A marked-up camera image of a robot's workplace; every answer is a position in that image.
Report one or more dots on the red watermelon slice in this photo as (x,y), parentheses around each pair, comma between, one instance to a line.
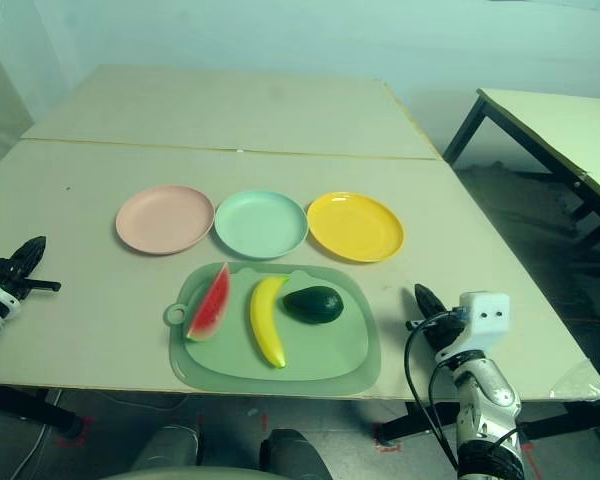
(210,310)

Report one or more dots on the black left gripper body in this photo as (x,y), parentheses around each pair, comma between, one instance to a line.
(10,280)

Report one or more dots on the mint green round plate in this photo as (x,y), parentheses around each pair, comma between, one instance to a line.
(261,225)

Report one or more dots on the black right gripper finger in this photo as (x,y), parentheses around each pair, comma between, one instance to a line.
(430,302)

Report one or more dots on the yellow round plate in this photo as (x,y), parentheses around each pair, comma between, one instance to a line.
(355,227)

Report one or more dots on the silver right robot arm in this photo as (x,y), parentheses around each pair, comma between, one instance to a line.
(485,395)

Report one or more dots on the grey robot left leg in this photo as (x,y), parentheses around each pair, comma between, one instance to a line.
(167,447)

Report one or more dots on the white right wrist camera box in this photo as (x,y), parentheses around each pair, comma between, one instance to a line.
(485,317)

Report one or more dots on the grey robot torso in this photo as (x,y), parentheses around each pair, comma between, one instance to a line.
(180,474)

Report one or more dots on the grey robot leg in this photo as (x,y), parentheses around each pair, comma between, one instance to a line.
(292,452)
(167,447)

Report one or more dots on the clear plastic bag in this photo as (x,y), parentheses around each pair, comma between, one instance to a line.
(577,382)

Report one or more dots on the pink round plate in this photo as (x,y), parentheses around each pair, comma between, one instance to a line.
(165,220)

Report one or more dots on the green silicone cutting mat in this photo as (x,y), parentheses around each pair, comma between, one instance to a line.
(320,350)

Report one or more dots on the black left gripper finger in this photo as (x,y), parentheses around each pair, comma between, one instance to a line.
(42,286)
(30,252)

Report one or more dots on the grey robot right leg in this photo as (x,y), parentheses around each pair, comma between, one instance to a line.
(292,452)

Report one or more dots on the yellow toy banana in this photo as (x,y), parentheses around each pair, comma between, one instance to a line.
(262,320)

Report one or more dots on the dark green toy avocado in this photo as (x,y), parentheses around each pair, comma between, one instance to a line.
(312,305)

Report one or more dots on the beige side table black legs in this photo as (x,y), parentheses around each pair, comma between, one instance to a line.
(555,125)

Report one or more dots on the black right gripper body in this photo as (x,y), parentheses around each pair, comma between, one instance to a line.
(442,332)

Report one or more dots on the black table base leg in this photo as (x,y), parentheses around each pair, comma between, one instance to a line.
(555,420)
(30,407)

